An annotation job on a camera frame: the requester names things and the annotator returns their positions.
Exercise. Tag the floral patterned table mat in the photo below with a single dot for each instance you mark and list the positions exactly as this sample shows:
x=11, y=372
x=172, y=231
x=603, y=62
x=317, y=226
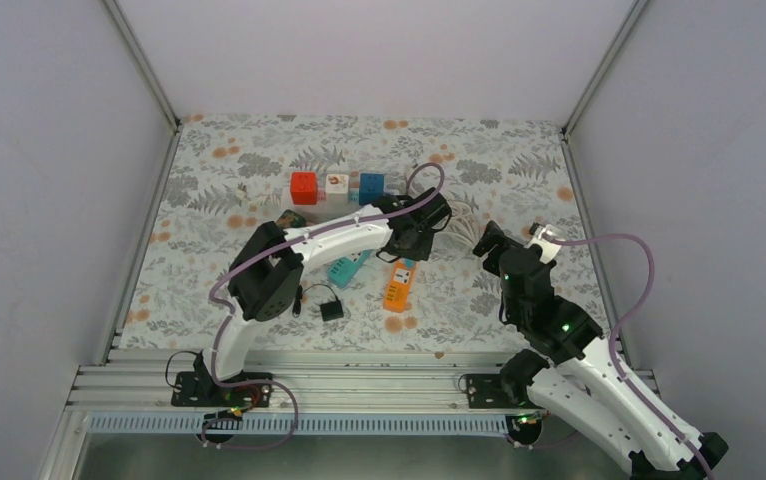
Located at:
x=228, y=176

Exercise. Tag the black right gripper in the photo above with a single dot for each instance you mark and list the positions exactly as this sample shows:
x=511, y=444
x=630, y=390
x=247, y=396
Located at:
x=488, y=241

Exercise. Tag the aluminium corner frame post right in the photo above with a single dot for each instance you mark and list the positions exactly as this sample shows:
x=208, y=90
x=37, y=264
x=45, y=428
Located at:
x=615, y=48

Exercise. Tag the dark green cube adapter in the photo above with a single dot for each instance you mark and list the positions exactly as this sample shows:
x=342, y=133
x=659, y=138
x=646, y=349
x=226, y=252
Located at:
x=290, y=219

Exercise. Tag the aluminium front rail base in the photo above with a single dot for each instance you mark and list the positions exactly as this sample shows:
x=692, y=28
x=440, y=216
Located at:
x=314, y=393

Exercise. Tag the black power adapter with cable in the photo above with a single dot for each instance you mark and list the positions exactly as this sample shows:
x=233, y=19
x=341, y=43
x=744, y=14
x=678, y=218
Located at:
x=329, y=311

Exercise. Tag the white cube socket adapter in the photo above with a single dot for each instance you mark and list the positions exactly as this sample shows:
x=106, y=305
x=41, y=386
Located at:
x=337, y=188

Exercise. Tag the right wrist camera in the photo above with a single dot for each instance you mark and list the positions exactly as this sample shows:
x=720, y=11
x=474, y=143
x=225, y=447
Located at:
x=545, y=239

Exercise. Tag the aluminium corner frame post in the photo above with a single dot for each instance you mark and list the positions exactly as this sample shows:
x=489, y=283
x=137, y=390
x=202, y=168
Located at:
x=142, y=63
x=615, y=48

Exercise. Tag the orange power strip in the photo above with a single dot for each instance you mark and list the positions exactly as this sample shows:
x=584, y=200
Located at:
x=399, y=284

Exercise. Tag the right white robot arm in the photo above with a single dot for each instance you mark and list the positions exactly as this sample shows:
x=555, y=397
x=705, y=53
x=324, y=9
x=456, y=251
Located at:
x=572, y=369

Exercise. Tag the white multicolour power strip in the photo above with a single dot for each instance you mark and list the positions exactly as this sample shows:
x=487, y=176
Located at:
x=324, y=209

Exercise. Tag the blue cube socket adapter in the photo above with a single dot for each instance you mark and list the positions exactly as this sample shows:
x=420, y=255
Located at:
x=372, y=186

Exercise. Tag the aluminium corner frame post left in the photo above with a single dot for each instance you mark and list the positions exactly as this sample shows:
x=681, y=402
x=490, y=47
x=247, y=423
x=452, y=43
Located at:
x=142, y=63

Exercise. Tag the red cube socket adapter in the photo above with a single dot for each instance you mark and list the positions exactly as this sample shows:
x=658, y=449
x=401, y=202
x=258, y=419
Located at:
x=304, y=188

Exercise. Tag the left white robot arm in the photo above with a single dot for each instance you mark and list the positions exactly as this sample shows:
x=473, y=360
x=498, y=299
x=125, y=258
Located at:
x=263, y=280

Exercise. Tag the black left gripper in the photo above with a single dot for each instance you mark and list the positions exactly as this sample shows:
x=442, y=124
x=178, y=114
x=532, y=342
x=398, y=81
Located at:
x=421, y=254

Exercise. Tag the teal power strip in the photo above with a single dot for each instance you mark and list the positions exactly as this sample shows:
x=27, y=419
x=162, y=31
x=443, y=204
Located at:
x=342, y=271

